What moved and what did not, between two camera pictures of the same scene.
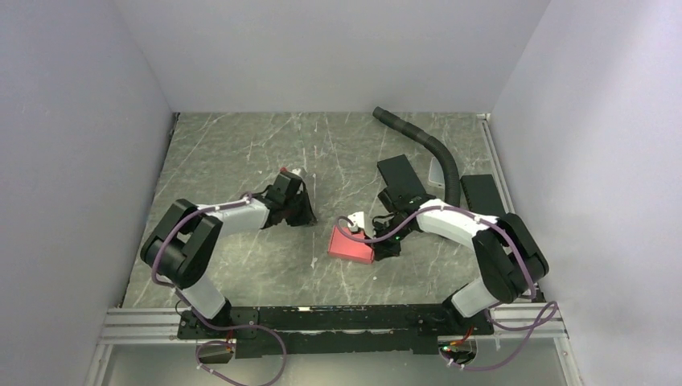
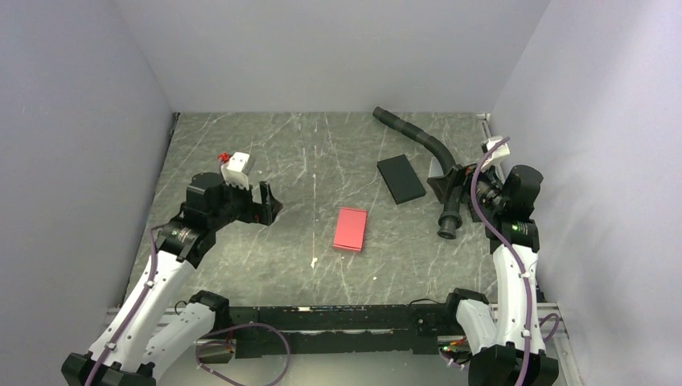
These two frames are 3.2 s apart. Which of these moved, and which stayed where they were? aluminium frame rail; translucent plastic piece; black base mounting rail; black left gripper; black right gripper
Moved: black left gripper; black right gripper
Stayed: aluminium frame rail; black base mounting rail; translucent plastic piece
